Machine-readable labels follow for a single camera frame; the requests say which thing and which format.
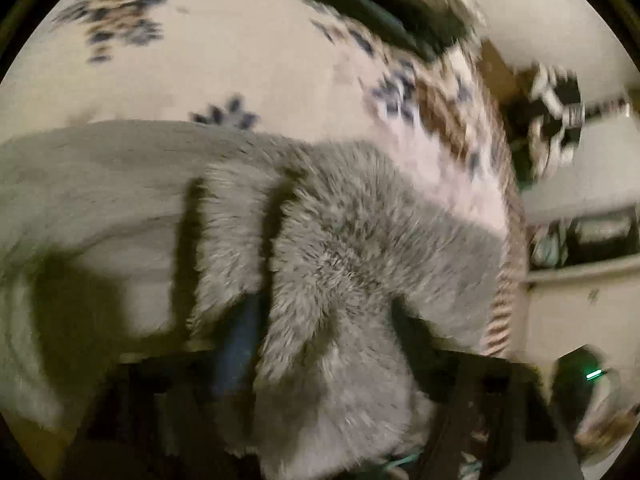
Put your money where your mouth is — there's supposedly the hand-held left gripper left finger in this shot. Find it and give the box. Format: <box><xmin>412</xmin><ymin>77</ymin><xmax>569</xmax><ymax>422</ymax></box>
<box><xmin>67</xmin><ymin>292</ymin><xmax>273</xmax><ymax>480</ymax></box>

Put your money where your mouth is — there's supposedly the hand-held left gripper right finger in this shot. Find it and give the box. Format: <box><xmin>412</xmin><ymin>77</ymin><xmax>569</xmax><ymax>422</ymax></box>
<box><xmin>390</xmin><ymin>297</ymin><xmax>586</xmax><ymax>480</ymax></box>

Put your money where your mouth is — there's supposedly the grey furry blanket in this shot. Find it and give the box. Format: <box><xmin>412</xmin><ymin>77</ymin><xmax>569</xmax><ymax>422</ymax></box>
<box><xmin>0</xmin><ymin>120</ymin><xmax>507</xmax><ymax>480</ymax></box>

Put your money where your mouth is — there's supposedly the white shelf with clutter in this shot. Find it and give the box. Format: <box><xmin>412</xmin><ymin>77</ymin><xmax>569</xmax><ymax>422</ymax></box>
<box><xmin>520</xmin><ymin>210</ymin><xmax>640</xmax><ymax>361</ymax></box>

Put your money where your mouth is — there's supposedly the black and white patterned object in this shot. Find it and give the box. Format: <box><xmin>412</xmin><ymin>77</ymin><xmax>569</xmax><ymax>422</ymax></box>
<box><xmin>522</xmin><ymin>61</ymin><xmax>587</xmax><ymax>182</ymax></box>

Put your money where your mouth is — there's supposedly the white floral printed blanket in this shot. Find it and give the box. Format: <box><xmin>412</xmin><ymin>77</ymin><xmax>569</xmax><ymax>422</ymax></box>
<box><xmin>0</xmin><ymin>0</ymin><xmax>528</xmax><ymax>361</ymax></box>

